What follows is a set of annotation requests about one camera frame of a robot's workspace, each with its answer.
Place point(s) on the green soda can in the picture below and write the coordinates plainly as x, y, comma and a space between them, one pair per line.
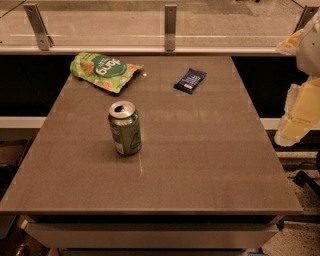
123, 119

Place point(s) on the glass railing panel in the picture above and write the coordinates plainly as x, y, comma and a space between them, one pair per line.
137, 23

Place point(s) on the right metal railing bracket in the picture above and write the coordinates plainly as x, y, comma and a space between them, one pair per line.
309, 13

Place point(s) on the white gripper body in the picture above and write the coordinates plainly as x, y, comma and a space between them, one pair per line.
310, 55

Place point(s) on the left metal railing bracket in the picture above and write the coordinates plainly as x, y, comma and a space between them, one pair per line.
43, 39

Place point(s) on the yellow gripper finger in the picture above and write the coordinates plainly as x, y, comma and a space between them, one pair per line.
302, 112
289, 46

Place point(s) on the middle metal railing bracket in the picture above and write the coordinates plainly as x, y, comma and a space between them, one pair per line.
170, 26

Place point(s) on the dark blue candy bar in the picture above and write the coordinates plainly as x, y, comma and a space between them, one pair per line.
190, 80

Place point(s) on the green snack bag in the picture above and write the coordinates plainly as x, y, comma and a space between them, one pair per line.
108, 73

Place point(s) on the metal railing bracket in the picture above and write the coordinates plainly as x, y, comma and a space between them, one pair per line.
309, 13
170, 26
43, 39

